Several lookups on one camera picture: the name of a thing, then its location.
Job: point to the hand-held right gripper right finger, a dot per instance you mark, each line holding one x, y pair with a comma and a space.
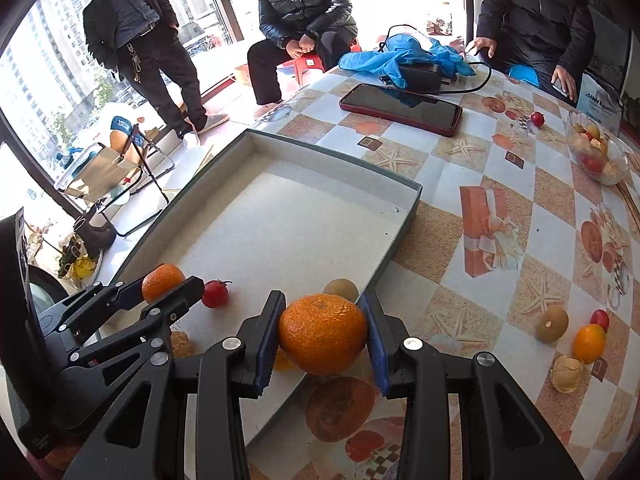
378, 360

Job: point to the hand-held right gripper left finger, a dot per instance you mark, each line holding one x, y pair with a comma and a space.
264, 360

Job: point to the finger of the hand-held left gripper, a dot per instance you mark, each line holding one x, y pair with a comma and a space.
182, 292
117, 296

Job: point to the small rough mandarin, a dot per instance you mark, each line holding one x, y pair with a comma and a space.
162, 280

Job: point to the red cherry tomato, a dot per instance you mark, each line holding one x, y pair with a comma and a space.
537, 119
215, 294
600, 320

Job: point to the physalis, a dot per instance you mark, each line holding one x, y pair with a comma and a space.
181, 345
566, 372

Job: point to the large rough mandarin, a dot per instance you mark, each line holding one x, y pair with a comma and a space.
322, 332

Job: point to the grey shallow cardboard tray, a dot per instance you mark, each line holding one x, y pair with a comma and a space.
280, 220

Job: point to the round black-rimmed white object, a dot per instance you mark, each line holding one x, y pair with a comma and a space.
47, 290

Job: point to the yellow cloth bundle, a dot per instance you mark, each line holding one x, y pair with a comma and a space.
77, 266

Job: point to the metal folding chair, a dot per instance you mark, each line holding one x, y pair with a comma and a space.
100, 175

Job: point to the blue printed bag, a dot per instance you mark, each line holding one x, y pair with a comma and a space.
122, 125

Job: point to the orange cardboard box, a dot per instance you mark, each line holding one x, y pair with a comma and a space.
242, 73

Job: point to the red case smartphone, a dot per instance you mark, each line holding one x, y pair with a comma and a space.
400, 109

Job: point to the black power adapter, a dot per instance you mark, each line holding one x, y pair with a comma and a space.
420, 77

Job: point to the red apple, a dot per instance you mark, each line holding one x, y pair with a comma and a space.
593, 164

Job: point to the long wooden board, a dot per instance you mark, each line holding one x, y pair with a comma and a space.
631, 205

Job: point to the blue disposable gloves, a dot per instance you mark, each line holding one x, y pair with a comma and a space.
370, 60

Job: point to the glass bowl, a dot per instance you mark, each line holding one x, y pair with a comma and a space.
617, 160

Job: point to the blue plastic stool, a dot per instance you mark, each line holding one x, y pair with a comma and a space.
525, 74

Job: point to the grey smartphone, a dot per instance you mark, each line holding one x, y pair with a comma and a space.
560, 88

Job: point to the white printed bag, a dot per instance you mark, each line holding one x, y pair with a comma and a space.
597, 102

